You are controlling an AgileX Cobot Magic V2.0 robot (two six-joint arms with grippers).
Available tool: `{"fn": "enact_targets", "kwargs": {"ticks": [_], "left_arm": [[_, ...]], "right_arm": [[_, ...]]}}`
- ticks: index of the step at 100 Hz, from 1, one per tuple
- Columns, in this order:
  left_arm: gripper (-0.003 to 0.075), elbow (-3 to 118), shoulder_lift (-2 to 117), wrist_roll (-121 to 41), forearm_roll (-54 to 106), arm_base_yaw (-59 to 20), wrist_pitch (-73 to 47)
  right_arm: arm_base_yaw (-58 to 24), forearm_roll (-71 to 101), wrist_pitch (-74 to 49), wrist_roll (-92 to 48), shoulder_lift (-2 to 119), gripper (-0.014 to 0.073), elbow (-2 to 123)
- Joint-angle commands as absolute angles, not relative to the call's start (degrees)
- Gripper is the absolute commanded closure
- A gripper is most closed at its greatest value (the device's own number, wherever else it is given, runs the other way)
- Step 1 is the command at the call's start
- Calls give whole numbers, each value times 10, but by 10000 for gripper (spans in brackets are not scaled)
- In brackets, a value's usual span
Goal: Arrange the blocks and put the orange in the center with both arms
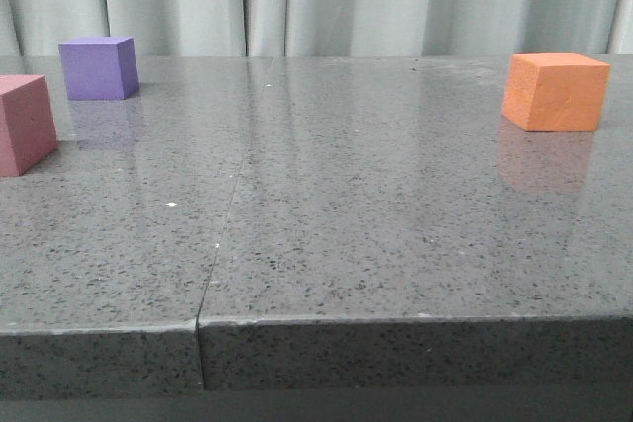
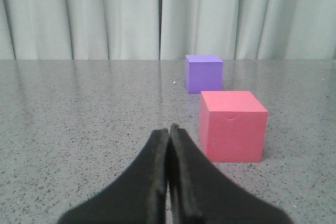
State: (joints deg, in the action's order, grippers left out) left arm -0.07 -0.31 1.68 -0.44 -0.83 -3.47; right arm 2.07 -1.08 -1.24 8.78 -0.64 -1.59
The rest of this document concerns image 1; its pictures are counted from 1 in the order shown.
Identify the pink foam cube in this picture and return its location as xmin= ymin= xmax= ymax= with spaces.
xmin=1 ymin=74 xmax=57 ymax=177

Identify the purple foam cube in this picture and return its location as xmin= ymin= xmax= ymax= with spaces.
xmin=58 ymin=37 xmax=139 ymax=100

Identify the orange foam cube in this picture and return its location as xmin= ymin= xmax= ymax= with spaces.
xmin=502 ymin=52 xmax=610 ymax=132

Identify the grey curtain backdrop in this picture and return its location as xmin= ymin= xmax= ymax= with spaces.
xmin=1 ymin=0 xmax=632 ymax=56

